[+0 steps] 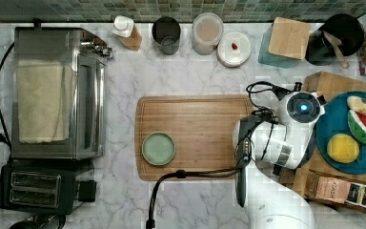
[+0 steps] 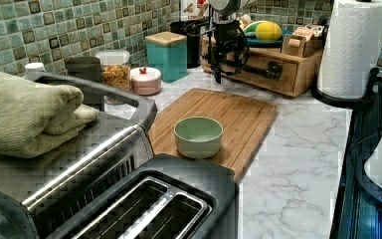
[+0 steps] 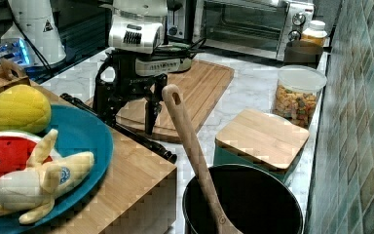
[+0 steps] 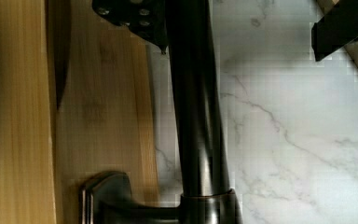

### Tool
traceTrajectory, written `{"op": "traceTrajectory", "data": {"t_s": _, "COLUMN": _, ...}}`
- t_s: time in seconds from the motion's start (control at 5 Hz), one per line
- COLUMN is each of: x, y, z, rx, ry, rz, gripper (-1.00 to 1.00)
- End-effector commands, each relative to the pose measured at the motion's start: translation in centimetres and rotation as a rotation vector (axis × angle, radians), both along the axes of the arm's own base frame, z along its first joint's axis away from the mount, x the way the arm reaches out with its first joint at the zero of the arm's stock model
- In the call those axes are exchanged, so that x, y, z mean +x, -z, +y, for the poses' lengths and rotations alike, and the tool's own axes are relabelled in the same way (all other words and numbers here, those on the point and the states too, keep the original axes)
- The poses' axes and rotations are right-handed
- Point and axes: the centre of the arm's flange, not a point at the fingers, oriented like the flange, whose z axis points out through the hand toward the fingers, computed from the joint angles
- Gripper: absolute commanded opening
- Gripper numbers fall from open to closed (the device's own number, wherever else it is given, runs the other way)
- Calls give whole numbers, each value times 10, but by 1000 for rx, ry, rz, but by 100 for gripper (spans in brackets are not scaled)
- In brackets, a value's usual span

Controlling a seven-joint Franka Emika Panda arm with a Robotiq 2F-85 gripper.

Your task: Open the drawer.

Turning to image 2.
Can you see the black two-slot toaster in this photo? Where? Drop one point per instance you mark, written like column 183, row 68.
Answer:
column 165, row 198

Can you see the teal plate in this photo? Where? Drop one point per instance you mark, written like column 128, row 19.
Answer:
column 253, row 42

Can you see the toy garlic bulb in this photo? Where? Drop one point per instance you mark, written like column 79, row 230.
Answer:
column 245, row 20

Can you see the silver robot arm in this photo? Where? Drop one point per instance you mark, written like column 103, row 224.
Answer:
column 223, row 11

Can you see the wooden drawer box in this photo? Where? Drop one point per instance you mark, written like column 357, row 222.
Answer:
column 287, row 67

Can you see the teal canister with wooden lid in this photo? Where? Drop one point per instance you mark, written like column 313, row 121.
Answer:
column 167, row 52

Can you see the cinnamon cereal box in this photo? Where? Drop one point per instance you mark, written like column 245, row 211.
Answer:
column 189, row 9

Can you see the small wooden packet holder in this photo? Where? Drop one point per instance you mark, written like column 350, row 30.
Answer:
column 303, row 41

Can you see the folded green towel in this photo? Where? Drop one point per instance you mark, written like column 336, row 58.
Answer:
column 36, row 118

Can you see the black drawer handle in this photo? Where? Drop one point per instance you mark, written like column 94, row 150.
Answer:
column 272, row 71

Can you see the wooden spoon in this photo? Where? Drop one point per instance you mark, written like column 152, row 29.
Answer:
column 202, row 11

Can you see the green ceramic bowl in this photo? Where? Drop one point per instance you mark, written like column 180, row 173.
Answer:
column 198, row 137

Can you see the pink lidded jar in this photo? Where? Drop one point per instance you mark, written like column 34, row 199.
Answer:
column 145, row 81

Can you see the black paper towel holder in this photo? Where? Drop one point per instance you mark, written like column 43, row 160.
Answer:
column 365, row 102

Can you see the toy corn cob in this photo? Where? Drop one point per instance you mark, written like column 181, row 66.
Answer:
column 254, row 29

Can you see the white paper towel roll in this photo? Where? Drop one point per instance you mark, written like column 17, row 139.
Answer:
column 352, row 48

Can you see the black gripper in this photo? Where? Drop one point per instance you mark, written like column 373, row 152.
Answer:
column 229, row 39

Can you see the wooden cutting board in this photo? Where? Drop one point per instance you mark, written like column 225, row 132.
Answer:
column 246, row 122

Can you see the clear pasta jar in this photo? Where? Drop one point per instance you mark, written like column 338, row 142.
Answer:
column 115, row 69

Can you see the stainless toaster oven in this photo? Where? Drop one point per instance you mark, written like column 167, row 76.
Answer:
column 38, row 194

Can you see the dark grey canister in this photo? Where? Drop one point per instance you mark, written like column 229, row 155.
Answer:
column 87, row 68

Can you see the white bottle cap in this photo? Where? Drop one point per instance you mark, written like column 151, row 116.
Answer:
column 34, row 67

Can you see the black utensil cup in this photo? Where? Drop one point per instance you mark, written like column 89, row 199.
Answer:
column 191, row 31

